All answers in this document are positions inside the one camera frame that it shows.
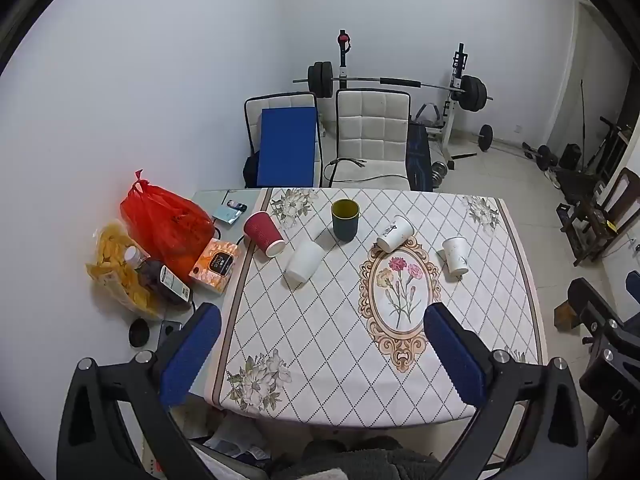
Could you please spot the barbell with black plates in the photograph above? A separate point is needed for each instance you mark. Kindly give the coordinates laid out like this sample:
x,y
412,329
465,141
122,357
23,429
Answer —
x,y
320,79

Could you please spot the plain white cup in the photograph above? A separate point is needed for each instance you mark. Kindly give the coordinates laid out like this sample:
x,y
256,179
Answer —
x,y
304,261

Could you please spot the floral diamond-pattern tablecloth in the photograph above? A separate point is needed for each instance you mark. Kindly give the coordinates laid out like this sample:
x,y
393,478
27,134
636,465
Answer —
x,y
325,340

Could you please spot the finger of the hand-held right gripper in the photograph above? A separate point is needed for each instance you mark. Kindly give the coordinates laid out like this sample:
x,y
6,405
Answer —
x,y
634,287
597,307

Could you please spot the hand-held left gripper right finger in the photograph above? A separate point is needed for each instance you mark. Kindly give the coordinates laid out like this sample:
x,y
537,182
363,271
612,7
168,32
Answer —
x,y
455,360

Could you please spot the dark liquid bottle white cap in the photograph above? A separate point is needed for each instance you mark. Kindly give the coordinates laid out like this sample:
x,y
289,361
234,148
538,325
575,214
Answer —
x,y
160,277

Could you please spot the red ribbed paper cup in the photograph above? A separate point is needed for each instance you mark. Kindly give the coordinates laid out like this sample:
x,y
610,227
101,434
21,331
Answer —
x,y
264,232

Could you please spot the dark green cup yellow inside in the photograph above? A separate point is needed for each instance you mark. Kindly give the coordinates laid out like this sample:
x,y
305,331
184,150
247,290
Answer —
x,y
345,222

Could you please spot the white door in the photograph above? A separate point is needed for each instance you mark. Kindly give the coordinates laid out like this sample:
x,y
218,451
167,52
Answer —
x,y
580,80

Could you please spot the blue flat board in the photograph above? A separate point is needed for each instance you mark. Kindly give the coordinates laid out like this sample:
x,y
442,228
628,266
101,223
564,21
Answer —
x,y
289,147

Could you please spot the white padded chair black trim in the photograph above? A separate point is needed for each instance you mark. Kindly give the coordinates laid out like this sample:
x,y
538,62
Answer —
x,y
280,101

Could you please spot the grey phone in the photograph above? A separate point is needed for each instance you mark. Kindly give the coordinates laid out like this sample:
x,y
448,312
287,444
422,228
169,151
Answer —
x,y
169,330

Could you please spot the small barbell black plate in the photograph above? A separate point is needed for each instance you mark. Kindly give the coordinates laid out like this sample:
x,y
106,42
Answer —
x,y
485,137

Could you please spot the black bag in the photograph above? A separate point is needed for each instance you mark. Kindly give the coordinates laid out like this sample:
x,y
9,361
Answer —
x,y
250,172

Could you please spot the round black lid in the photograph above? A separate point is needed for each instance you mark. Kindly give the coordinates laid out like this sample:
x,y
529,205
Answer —
x,y
139,333

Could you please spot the dark wooden chair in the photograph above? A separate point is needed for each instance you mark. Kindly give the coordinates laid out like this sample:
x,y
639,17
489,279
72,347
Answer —
x,y
622,200

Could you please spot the black weight bench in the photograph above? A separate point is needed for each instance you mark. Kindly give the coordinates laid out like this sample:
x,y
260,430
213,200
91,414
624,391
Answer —
x,y
419,157

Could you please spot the white padded quilted chair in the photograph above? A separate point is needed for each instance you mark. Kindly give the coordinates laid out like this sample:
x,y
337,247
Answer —
x,y
370,135

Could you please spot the white barbell rack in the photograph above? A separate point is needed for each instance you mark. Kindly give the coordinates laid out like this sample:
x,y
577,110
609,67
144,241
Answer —
x,y
452,110

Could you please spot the crumpled clear plastic bag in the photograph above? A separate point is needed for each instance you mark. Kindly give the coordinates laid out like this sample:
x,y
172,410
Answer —
x,y
235,440

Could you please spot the red plastic bag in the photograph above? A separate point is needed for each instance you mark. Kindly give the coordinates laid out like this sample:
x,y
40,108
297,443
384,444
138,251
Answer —
x,y
167,225

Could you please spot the small black device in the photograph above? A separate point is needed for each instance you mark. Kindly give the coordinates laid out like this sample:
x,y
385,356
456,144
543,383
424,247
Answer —
x,y
237,205

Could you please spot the white paper cup black print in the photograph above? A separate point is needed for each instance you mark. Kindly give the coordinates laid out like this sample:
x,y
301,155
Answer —
x,y
395,232

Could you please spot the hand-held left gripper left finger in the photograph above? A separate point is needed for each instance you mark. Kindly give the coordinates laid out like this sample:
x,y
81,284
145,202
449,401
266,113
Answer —
x,y
192,355

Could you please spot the clear bag of yellow chips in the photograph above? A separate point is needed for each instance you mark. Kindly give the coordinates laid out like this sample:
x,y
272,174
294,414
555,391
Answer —
x,y
112,265

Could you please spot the black exercise machine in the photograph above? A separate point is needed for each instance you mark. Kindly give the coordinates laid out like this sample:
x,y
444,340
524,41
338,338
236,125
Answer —
x,y
585,195

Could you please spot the orange tissue box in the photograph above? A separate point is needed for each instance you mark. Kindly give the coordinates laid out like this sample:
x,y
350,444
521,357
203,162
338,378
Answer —
x,y
215,266

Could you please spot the small brown box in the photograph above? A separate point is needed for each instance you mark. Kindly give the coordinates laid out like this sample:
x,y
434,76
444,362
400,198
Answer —
x,y
566,316

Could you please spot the white paper cup small mark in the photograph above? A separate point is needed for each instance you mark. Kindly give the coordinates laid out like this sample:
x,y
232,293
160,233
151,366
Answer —
x,y
456,256

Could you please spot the silver weight plates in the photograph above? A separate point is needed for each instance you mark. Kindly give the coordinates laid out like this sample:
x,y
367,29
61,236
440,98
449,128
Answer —
x,y
438,171

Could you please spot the teal small box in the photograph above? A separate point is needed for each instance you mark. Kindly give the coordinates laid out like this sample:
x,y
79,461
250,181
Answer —
x,y
226,216

